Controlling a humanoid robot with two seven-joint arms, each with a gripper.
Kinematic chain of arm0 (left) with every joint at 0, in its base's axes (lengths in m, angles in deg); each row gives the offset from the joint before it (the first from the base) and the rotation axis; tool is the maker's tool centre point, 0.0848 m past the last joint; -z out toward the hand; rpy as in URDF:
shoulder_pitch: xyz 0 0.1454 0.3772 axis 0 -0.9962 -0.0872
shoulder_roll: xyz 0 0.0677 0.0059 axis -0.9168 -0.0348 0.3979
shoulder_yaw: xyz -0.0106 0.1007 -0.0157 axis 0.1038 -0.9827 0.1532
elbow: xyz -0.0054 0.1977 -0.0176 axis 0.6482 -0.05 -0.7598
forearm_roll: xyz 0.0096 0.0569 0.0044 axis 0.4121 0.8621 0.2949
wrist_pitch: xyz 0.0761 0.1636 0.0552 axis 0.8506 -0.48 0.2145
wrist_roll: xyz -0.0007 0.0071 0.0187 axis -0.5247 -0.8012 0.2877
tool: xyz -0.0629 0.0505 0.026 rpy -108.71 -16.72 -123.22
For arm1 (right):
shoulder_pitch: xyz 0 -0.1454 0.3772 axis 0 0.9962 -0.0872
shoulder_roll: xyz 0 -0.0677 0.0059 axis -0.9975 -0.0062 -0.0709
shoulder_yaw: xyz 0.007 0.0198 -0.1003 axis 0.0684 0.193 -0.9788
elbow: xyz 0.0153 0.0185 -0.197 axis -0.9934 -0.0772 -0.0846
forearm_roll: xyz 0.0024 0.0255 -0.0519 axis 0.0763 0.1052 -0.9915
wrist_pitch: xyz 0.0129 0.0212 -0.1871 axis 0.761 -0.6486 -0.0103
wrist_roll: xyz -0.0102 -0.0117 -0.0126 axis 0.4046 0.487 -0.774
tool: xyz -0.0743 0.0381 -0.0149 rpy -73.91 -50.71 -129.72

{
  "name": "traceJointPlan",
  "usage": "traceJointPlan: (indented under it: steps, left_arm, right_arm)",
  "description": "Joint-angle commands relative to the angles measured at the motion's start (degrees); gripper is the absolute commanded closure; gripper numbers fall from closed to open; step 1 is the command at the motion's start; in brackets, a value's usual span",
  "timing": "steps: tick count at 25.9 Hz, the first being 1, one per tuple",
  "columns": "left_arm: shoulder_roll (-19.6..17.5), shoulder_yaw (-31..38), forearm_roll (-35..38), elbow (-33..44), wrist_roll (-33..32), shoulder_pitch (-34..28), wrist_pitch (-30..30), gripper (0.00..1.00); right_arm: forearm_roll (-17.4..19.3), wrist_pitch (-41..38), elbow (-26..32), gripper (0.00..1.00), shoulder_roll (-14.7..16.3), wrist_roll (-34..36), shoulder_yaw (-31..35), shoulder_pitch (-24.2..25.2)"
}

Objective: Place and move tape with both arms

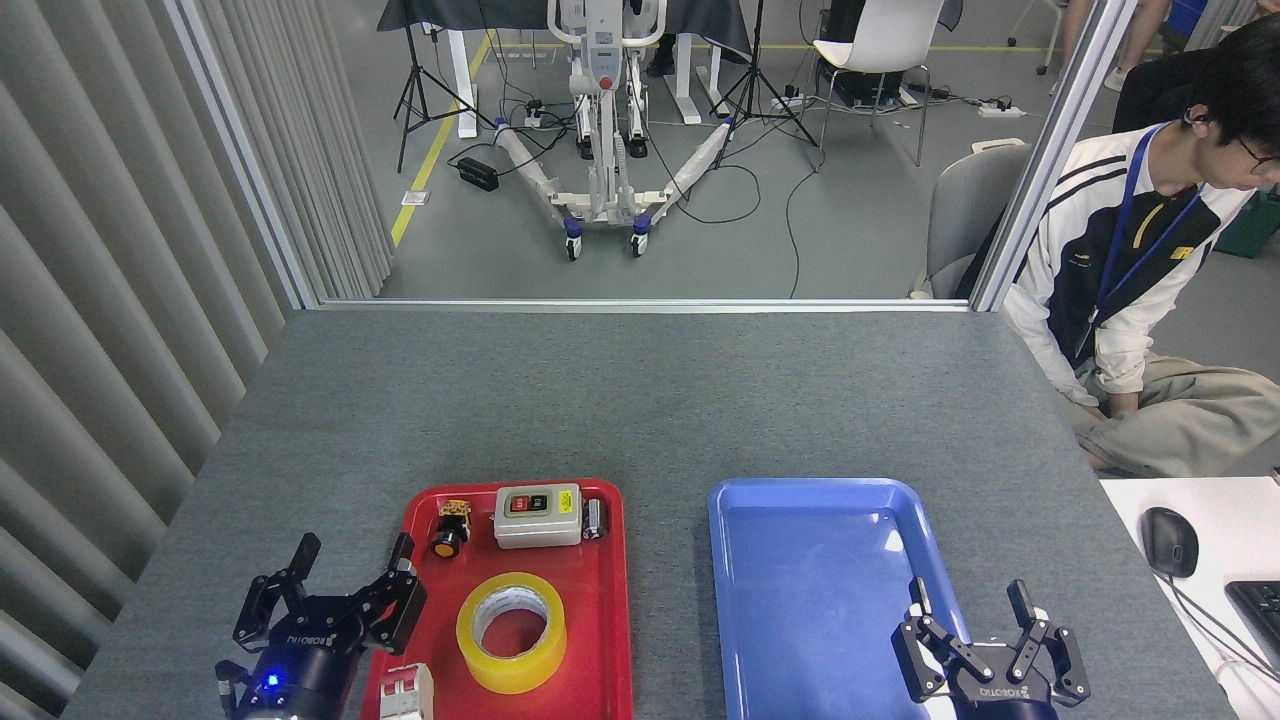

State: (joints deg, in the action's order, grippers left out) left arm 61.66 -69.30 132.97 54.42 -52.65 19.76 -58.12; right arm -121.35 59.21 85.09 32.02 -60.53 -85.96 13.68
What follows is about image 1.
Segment black orange push button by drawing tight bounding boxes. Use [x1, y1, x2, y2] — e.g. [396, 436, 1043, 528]
[431, 499, 472, 559]

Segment standing person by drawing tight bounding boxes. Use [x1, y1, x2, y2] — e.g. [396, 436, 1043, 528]
[1048, 0, 1171, 93]

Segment white stand on wheels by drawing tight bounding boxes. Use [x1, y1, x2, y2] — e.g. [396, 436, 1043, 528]
[492, 0, 736, 261]

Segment seated person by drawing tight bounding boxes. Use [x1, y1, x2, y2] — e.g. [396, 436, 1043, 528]
[1003, 10, 1280, 479]

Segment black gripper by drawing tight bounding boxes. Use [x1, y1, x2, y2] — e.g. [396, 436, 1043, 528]
[215, 533, 428, 720]
[892, 578, 1091, 720]

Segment green bin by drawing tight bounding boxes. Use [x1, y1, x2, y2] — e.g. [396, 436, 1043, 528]
[1215, 190, 1280, 259]

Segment black mouse cable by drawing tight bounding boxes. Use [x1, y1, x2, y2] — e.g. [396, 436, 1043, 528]
[1165, 575, 1280, 686]

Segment yellow tape roll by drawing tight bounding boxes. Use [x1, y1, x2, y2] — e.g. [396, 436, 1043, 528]
[456, 572, 568, 695]

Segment black keyboard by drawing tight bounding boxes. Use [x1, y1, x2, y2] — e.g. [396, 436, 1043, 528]
[1225, 580, 1280, 663]

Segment grey vertical blinds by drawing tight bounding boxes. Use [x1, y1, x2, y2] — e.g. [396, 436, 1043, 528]
[0, 0, 393, 720]

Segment black tripod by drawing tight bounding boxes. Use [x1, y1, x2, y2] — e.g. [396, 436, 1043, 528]
[393, 20, 496, 174]
[712, 0, 821, 171]

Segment white chair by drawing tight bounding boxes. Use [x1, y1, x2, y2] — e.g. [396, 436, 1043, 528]
[812, 0, 946, 168]

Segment white red circuit breaker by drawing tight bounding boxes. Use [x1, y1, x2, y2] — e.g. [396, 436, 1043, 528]
[378, 662, 435, 720]

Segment blue plastic tray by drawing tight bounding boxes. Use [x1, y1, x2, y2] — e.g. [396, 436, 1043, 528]
[708, 477, 971, 720]

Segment white desk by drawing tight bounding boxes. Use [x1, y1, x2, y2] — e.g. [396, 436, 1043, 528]
[1100, 477, 1280, 720]

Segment silver frame rail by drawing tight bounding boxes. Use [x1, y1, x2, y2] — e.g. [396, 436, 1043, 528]
[318, 297, 973, 313]

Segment grey chair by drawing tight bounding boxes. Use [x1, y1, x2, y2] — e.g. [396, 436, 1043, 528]
[910, 143, 1033, 300]

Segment red plastic tray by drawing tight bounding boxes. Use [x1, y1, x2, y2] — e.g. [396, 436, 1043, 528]
[360, 478, 634, 720]

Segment white push button switch box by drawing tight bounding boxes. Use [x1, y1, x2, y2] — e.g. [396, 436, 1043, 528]
[493, 484, 584, 550]

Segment black floor cable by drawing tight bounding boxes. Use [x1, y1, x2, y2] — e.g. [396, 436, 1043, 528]
[785, 150, 826, 299]

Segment black computer mouse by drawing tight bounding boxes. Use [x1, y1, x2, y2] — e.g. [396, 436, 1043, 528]
[1141, 507, 1200, 579]

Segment silver frame post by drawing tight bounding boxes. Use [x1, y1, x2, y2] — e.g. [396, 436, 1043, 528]
[165, 0, 321, 309]
[970, 0, 1141, 313]

